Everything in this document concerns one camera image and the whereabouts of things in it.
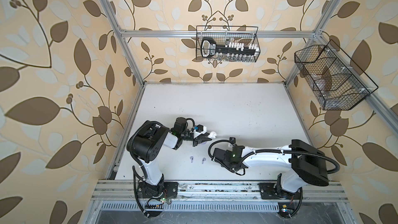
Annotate black tool with white parts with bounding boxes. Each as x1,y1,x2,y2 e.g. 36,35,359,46
199,37,260,58

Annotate black wire basket right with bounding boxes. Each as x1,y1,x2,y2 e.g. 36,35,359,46
294,39,378,111

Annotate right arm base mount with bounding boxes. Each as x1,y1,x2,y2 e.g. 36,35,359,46
259,183,303,219

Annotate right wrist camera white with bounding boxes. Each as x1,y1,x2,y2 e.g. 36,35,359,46
229,137,236,147

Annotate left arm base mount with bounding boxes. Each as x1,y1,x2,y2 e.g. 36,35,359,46
134,181,179,218

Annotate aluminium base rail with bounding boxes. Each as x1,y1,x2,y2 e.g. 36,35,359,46
91,180,348,213

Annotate aluminium frame back bar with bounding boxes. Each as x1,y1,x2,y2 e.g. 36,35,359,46
119,29,316,38

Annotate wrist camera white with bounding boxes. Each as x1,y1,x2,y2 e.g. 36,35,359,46
229,137,236,147
193,124,207,134

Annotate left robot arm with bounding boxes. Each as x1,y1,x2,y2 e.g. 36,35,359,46
126,117,217,186

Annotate black wire basket back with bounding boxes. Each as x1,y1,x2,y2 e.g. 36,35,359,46
195,25,261,63

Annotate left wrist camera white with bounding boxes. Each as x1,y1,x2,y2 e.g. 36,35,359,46
193,124,207,134

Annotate white earbud charging case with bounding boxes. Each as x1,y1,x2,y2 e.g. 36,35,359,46
208,131,217,140

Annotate black wire basket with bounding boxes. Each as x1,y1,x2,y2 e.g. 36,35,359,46
294,39,378,111
195,25,261,63

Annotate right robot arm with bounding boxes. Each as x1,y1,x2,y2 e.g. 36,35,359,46
208,138,341,199

